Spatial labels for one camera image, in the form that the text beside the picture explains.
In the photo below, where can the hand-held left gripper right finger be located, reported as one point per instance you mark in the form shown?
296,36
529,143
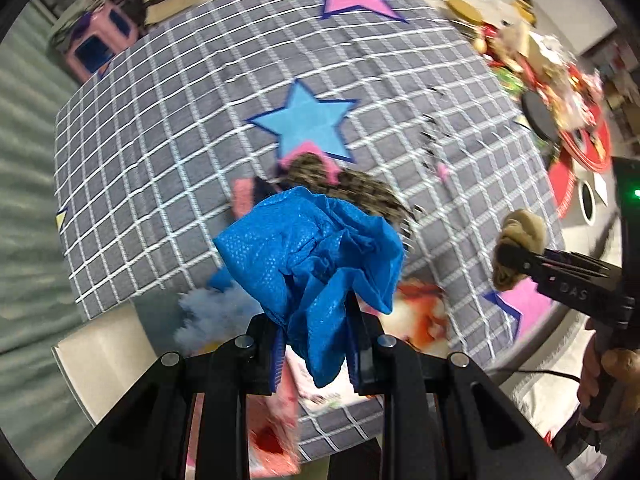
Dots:
356,360

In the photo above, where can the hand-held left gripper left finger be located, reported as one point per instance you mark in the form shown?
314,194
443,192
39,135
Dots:
276,360

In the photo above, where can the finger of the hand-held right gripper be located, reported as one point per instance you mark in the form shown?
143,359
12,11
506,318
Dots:
520,260

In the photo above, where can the beige scrunchie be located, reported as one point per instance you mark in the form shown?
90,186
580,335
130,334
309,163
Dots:
525,230

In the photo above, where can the leopard print scrunchie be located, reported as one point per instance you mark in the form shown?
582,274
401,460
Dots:
370,192

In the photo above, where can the white cardboard box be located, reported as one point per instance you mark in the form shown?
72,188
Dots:
110,355

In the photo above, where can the person's right hand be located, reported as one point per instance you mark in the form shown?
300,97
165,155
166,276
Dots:
622,367

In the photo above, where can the floral tissue pack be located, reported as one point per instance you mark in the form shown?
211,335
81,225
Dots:
425,315

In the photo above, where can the light blue fluffy cloth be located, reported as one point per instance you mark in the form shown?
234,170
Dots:
210,310

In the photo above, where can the white cup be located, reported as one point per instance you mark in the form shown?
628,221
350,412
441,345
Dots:
587,200

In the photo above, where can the red round tray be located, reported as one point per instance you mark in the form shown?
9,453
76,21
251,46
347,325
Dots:
597,145

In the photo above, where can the black round disc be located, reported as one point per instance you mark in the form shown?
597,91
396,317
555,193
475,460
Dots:
539,115

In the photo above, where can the pile of assorted clutter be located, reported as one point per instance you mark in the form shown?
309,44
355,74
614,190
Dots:
530,45

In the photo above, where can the grey checked star blanket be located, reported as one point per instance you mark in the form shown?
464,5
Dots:
175,135

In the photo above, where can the green curtain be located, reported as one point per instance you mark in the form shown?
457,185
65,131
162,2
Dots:
30,185

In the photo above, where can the pink plastic stool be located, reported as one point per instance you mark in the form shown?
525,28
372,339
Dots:
95,40

